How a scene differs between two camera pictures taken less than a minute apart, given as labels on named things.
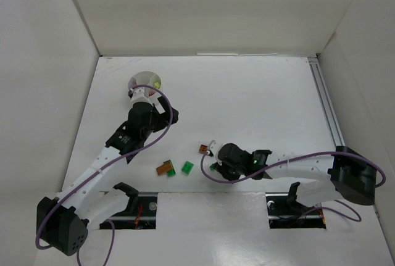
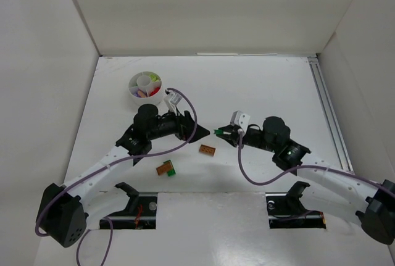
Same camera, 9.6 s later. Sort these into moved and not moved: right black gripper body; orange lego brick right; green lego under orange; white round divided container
Moved: right black gripper body
Not moved: white round divided container; green lego under orange; orange lego brick right
